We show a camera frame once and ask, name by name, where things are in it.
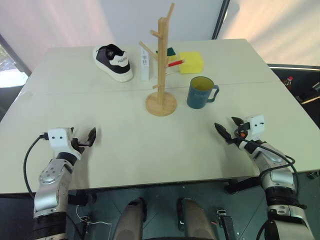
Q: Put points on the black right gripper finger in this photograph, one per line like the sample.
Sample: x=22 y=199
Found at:
x=223 y=132
x=237 y=121

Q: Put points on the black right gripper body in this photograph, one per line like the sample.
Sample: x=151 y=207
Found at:
x=240 y=132

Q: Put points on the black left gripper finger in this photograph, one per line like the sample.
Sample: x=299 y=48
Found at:
x=72 y=131
x=92 y=136

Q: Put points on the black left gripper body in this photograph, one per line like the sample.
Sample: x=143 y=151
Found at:
x=79 y=144

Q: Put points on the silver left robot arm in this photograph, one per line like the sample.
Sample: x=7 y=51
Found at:
x=51 y=185

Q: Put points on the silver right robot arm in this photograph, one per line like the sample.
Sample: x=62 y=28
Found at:
x=280 y=185

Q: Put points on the blue-grey mug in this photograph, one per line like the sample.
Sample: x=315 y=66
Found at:
x=198 y=96

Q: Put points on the wooden mug tree stand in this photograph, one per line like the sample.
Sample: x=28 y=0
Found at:
x=161 y=97

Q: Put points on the yellow sponge block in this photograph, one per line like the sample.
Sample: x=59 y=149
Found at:
x=192 y=62

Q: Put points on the black and white sneaker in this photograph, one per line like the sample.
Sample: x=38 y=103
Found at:
x=113 y=62

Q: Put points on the white narrow carton box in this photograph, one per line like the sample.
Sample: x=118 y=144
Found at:
x=144 y=66

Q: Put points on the tan rounded robot leg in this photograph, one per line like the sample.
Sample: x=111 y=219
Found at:
x=196 y=220
x=131 y=222

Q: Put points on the green and yellow scrub sponge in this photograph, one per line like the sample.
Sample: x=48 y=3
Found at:
x=171 y=52

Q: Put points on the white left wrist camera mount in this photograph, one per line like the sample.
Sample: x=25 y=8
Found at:
x=60 y=140

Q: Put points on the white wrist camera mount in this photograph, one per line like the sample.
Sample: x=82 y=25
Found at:
x=60 y=140
x=257 y=125

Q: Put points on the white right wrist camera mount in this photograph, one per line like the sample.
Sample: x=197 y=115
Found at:
x=257 y=125

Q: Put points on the black table clamp bracket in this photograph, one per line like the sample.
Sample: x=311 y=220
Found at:
x=240 y=186
x=81 y=198

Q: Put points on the dark window post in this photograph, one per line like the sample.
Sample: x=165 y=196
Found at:
x=221 y=18

